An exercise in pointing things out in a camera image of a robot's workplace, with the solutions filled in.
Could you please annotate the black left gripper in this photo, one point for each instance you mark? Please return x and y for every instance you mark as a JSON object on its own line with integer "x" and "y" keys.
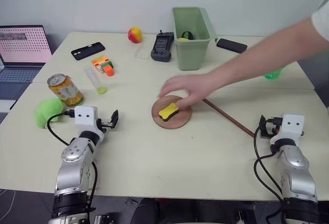
{"x": 105, "y": 124}

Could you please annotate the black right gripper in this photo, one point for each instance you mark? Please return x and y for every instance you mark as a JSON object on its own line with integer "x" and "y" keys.
{"x": 273, "y": 127}

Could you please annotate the yellow and dark sponge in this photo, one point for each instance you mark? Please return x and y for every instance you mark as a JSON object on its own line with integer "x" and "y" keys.
{"x": 167, "y": 112}

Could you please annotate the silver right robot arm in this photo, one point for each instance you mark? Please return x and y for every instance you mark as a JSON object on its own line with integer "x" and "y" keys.
{"x": 295, "y": 167}

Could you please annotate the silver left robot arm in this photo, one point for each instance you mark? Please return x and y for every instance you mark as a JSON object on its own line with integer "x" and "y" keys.
{"x": 74, "y": 154}

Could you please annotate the person's bare forearm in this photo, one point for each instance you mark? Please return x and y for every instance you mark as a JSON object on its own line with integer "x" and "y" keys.
{"x": 259, "y": 54}

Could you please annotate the brown wooden stick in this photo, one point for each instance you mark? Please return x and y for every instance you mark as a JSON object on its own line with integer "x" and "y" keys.
{"x": 228, "y": 117}

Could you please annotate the round wooden board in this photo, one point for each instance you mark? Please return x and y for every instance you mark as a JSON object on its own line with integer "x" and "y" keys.
{"x": 177, "y": 120}

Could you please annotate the person's bare hand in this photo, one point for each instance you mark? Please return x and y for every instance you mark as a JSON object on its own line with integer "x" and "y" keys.
{"x": 190, "y": 88}

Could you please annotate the clear tube with green cap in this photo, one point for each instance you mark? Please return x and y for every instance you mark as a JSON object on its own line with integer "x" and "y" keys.
{"x": 93, "y": 77}

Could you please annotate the orange and green toy block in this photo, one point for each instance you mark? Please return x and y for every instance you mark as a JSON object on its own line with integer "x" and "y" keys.
{"x": 109, "y": 70}

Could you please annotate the green plastic bottle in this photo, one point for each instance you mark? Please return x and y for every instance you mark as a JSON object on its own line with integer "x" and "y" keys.
{"x": 273, "y": 74}

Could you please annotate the yellow drink can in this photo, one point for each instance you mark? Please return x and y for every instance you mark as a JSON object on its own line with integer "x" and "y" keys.
{"x": 65, "y": 90}

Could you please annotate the green plush cloth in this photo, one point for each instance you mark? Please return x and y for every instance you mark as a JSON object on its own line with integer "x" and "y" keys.
{"x": 47, "y": 111}

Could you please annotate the clear phone case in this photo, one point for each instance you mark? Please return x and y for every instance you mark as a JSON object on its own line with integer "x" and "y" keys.
{"x": 143, "y": 52}

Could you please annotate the black phone case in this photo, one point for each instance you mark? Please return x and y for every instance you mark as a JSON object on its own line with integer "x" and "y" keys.
{"x": 88, "y": 51}

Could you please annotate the black smartphone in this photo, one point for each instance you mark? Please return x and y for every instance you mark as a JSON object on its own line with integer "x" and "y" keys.
{"x": 231, "y": 45}

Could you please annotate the black handheld controller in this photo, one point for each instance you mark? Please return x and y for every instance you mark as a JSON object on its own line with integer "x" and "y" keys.
{"x": 162, "y": 46}

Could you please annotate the red and yellow toy fruit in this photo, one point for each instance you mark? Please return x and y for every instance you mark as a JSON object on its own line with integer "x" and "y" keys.
{"x": 135, "y": 34}

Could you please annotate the pale green plastic bin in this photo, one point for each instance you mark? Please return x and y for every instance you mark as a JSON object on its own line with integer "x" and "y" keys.
{"x": 189, "y": 54}

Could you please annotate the silver laptop edge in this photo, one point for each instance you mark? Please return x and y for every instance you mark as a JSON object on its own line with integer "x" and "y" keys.
{"x": 5, "y": 105}

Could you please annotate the yellow and black object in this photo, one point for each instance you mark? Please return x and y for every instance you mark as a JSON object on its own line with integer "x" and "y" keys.
{"x": 187, "y": 35}

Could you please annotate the grey open laptop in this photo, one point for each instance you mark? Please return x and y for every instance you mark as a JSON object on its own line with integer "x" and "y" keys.
{"x": 23, "y": 44}

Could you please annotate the white shirt sleeve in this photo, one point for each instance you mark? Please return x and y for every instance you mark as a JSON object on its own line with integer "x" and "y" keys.
{"x": 322, "y": 21}

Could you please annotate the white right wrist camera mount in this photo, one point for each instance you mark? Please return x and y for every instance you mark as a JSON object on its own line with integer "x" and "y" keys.
{"x": 291, "y": 126}

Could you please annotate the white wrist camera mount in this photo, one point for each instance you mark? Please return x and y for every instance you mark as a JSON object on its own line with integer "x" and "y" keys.
{"x": 291, "y": 126}
{"x": 84, "y": 117}

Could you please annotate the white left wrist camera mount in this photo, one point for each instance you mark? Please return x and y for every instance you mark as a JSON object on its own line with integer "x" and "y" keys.
{"x": 84, "y": 117}

